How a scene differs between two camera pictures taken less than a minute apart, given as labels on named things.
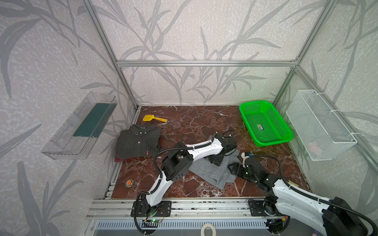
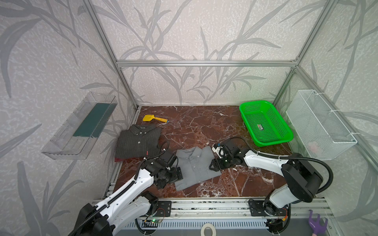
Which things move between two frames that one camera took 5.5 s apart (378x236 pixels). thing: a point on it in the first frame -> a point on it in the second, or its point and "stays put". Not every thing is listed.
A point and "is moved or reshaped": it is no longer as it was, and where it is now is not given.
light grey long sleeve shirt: (217, 175) is moved or reshaped
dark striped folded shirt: (140, 140) stays put
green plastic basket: (264, 124) stays put
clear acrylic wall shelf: (76, 137) stays put
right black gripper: (237, 168) -> (217, 162)
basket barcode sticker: (260, 127) stays put
